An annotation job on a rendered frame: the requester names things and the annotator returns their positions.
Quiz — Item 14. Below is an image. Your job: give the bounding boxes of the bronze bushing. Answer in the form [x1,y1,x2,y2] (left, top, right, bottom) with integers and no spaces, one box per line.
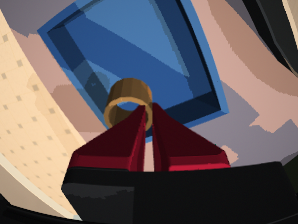
[103,78,152,131]

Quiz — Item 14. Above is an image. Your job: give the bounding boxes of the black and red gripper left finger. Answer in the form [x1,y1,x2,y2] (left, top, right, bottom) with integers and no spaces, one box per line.
[67,105,146,171]

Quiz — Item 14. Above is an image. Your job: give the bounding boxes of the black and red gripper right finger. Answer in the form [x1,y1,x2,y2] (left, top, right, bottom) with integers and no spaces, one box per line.
[152,103,231,171]

